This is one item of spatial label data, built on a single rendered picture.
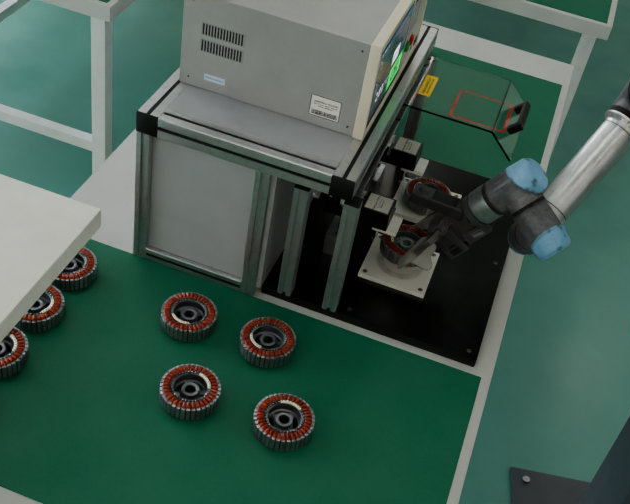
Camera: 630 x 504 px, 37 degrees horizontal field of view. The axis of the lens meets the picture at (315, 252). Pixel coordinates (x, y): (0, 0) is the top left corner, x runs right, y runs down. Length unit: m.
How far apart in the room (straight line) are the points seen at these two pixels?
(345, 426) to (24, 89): 2.51
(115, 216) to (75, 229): 0.74
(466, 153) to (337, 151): 0.81
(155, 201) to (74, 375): 0.39
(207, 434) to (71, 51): 2.71
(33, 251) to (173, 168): 0.56
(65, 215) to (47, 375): 0.46
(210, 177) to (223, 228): 0.12
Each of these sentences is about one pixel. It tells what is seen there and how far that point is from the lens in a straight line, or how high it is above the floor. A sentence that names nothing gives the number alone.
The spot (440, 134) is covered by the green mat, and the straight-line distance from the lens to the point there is 2.58.
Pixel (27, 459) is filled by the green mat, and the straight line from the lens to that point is 1.70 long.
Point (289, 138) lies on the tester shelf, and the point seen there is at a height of 1.11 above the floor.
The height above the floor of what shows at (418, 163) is 0.88.
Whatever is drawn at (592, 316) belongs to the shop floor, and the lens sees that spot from 3.36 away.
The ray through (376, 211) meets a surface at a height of 0.92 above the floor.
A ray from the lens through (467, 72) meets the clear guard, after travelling 2.24.
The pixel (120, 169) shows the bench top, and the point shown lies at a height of 0.75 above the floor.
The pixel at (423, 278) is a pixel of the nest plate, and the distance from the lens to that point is 2.06.
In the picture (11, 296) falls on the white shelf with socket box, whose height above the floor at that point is 1.20.
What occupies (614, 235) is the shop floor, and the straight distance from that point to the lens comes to 3.75.
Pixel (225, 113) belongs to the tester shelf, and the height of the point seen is 1.11.
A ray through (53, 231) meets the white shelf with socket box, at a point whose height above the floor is 1.20.
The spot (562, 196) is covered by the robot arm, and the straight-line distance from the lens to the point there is 2.01.
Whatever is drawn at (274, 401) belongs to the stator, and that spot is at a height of 0.78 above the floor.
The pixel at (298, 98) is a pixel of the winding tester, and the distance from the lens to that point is 1.82.
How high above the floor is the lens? 2.13
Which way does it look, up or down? 41 degrees down
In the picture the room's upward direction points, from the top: 11 degrees clockwise
